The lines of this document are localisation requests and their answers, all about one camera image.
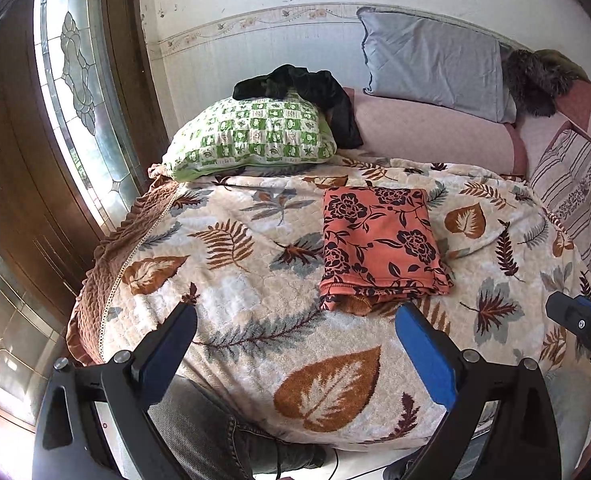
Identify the orange floral garment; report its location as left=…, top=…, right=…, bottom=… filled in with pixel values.
left=319, top=186, right=453, bottom=316

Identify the grey trouser left leg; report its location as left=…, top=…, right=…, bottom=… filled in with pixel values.
left=148, top=376, right=327, bottom=479

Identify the stained glass window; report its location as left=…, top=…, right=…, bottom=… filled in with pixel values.
left=0, top=0, right=142, bottom=427

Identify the striped pillow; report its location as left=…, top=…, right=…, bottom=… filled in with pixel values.
left=530, top=125, right=591, bottom=271

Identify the cream leaf-print blanket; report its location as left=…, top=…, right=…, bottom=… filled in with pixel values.
left=66, top=153, right=591, bottom=451

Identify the pink mattress sheet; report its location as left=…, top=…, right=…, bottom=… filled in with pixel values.
left=347, top=80, right=591, bottom=178

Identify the black fuzzy cushion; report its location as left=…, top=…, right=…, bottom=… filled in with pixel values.
left=501, top=46, right=591, bottom=117

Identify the green white patterned pillow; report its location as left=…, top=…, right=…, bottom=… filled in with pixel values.
left=162, top=92, right=337, bottom=181

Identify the black cloth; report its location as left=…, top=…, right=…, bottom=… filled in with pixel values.
left=232, top=64, right=364, bottom=150

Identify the grey pillow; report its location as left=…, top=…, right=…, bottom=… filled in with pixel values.
left=357, top=6, right=517, bottom=124

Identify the black cable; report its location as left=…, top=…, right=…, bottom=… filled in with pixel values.
left=272, top=439, right=392, bottom=480

